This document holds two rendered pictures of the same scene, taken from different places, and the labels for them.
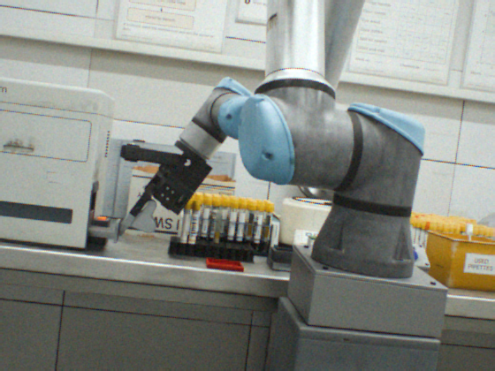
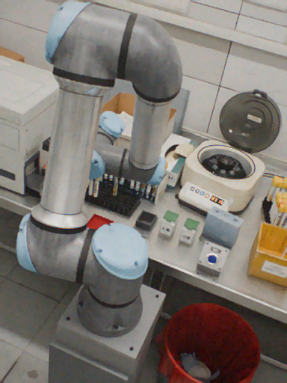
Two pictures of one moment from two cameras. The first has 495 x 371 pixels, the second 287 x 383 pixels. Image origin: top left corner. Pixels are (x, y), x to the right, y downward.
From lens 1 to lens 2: 0.97 m
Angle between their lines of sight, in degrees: 40
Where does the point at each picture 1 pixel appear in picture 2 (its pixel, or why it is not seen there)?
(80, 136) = (13, 136)
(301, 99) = (42, 238)
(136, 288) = not seen: hidden behind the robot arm
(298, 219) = (189, 176)
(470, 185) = not seen: outside the picture
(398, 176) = (111, 291)
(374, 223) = (97, 307)
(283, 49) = (45, 192)
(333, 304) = (69, 339)
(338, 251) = (79, 310)
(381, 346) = (93, 368)
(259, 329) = not seen: hidden behind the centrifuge
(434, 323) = (127, 369)
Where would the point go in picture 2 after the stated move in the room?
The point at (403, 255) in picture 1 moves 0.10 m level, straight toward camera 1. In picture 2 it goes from (119, 325) to (87, 353)
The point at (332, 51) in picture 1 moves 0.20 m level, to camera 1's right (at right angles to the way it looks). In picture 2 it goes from (143, 143) to (226, 179)
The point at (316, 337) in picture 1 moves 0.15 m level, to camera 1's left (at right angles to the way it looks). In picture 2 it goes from (57, 350) to (6, 319)
